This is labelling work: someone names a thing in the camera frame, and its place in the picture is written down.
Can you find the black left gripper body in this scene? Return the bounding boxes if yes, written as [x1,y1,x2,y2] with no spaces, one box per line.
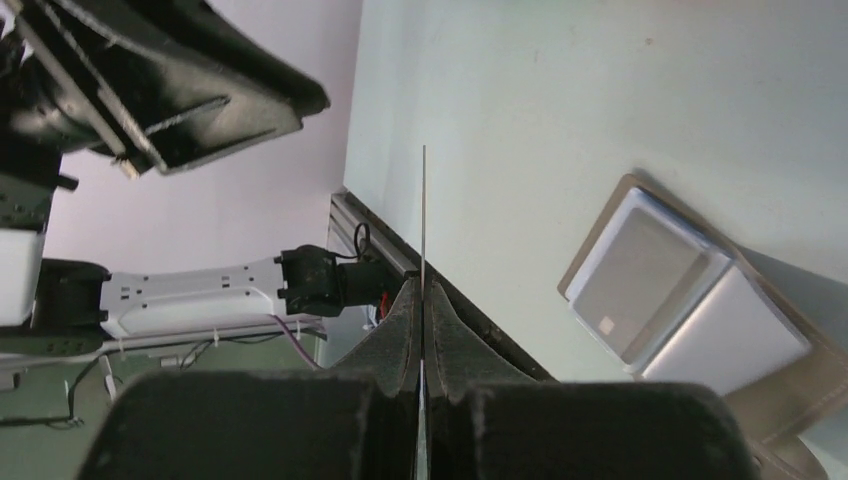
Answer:
[1,1,133,232]

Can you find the grey card in sleeve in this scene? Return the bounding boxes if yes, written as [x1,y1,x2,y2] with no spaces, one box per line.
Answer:
[566,207,727,369]

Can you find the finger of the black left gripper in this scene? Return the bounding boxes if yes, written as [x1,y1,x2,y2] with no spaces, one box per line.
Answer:
[13,0,331,179]

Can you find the aluminium frame rail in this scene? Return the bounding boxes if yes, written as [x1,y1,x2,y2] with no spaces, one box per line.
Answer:
[327,192,420,277]

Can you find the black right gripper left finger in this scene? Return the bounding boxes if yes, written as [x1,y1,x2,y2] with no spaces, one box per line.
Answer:
[78,278,421,479]

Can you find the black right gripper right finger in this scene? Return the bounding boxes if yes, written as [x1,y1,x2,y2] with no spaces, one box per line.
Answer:
[423,283,759,479]

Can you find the beige leather card holder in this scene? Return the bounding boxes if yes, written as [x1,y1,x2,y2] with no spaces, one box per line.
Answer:
[558,173,847,479]

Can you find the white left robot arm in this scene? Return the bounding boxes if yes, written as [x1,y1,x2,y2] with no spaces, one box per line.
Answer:
[1,1,395,356]

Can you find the grey credit card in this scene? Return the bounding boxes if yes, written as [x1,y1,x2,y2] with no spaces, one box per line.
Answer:
[415,145,429,480]

